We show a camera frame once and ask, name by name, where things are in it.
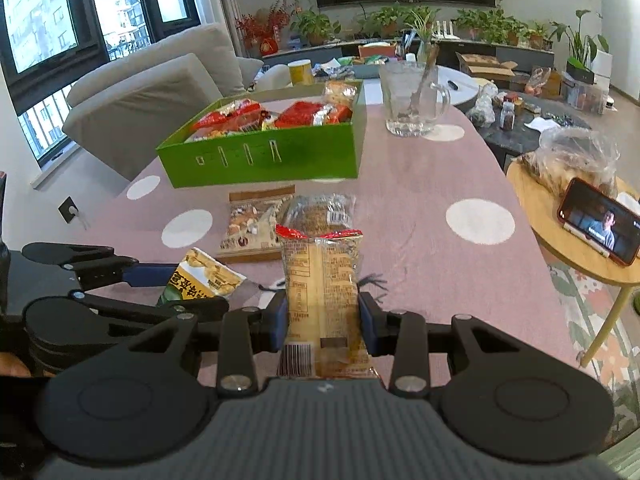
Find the blue tray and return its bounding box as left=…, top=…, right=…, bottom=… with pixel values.
left=352, top=60, right=401, bottom=80

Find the green yellow snack packet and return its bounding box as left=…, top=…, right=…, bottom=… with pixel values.
left=157, top=247, right=247, bottom=309

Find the round wooden side table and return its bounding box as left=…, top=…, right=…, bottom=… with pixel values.
left=506, top=160, right=640, bottom=369

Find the brown nut snack packet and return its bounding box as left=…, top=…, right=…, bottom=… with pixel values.
left=220, top=186, right=297, bottom=262

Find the yellow bread packet red top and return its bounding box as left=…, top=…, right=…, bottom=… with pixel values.
left=275, top=225, right=382, bottom=380

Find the row of potted plants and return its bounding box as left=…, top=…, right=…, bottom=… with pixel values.
left=367, top=5, right=551, bottom=51

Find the red flower plant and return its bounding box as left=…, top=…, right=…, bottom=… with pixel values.
left=235, top=0, right=292, bottom=57

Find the clear brown cake packet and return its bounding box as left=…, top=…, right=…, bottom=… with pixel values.
left=277, top=192, right=357, bottom=239

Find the pink polka dot tablecloth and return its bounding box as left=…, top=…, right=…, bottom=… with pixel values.
left=75, top=92, right=582, bottom=392

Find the round white coffee table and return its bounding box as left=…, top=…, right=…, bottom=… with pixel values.
left=255, top=62, right=482, bottom=107

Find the white phone stand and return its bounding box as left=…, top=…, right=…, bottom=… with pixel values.
left=563, top=223, right=613, bottom=261

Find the beige sofa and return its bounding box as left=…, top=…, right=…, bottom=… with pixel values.
left=64, top=24, right=266, bottom=182

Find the clear plastic bag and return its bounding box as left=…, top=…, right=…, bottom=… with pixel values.
left=469, top=85, right=497, bottom=129

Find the green cardboard box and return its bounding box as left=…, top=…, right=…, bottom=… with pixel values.
left=155, top=79, right=366, bottom=189

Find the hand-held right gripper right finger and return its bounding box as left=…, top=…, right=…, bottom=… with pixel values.
left=357, top=291, right=522, bottom=396

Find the pile of mixed snack packets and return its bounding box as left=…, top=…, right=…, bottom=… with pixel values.
left=185, top=80, right=361, bottom=144

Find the glass vase with plant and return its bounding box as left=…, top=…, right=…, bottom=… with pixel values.
left=402, top=9, right=442, bottom=67

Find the glass mug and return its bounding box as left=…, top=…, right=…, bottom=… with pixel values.
left=378, top=61, right=451, bottom=138

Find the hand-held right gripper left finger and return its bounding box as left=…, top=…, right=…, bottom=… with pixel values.
left=127, top=301, right=291, bottom=395

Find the window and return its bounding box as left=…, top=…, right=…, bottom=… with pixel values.
left=0, top=0, right=202, bottom=169

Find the patterned rug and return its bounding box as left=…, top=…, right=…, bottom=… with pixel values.
left=544, top=254, right=640, bottom=442

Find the potted green plant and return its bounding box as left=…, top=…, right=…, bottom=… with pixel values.
left=291, top=7, right=342, bottom=47

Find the wall socket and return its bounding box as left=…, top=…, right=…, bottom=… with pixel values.
left=58, top=196, right=84, bottom=224

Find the yellow can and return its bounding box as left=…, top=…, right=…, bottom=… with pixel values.
left=289, top=59, right=315, bottom=86

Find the grey television cabinet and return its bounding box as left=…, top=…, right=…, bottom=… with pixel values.
left=262, top=39, right=557, bottom=69

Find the dark round low table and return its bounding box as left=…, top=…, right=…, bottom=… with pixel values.
left=465, top=94, right=592, bottom=162

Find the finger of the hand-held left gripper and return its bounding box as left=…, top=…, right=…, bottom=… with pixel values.
left=22, top=242, right=174, bottom=289
left=25, top=290, right=231, bottom=342

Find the plastic bag of bread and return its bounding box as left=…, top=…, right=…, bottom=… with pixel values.
left=517, top=127, right=622, bottom=199

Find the person's left hand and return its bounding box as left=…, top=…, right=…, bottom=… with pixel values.
left=0, top=353, right=34, bottom=379

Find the red smartphone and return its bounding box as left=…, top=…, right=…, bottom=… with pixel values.
left=556, top=177, right=640, bottom=267

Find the open cardboard box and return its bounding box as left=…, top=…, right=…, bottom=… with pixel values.
left=456, top=51, right=518, bottom=79

